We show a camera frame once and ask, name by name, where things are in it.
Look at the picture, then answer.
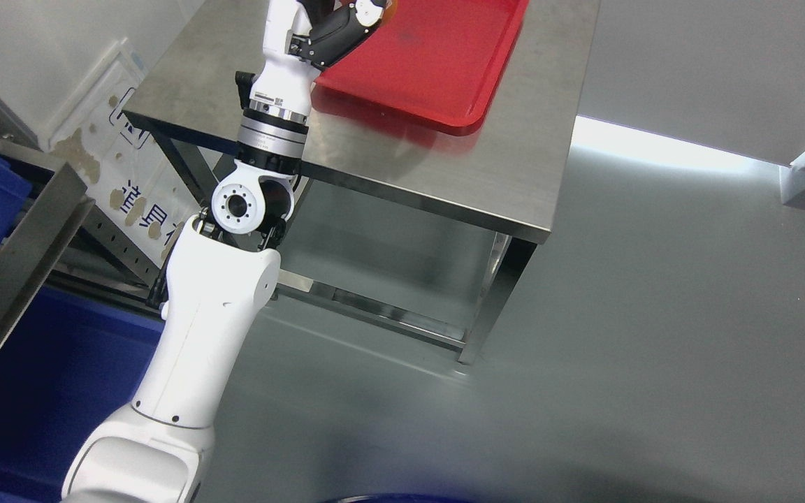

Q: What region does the steel shelf rail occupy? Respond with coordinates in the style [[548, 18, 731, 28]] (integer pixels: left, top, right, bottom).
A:
[[0, 162, 94, 350]]

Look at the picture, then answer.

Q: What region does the blue bin lower left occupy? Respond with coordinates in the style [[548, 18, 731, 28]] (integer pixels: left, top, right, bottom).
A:
[[0, 287, 164, 502]]

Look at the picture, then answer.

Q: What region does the orange cylindrical capacitor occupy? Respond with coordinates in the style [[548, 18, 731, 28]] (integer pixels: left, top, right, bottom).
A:
[[382, 0, 398, 20]]

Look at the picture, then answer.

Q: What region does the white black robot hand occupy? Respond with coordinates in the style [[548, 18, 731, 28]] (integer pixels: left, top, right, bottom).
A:
[[238, 1, 388, 123]]

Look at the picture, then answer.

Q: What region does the red plastic tray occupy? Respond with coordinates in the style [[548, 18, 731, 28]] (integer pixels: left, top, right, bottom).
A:
[[313, 1, 528, 136]]

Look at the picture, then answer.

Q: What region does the white sign with characters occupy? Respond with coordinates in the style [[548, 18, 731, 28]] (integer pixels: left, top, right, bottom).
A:
[[45, 43, 198, 266]]

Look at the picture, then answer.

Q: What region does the stainless steel desk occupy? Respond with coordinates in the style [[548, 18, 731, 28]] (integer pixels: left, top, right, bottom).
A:
[[124, 1, 601, 365]]

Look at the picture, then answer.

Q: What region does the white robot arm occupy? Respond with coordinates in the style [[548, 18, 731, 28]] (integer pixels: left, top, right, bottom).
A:
[[61, 98, 309, 502]]

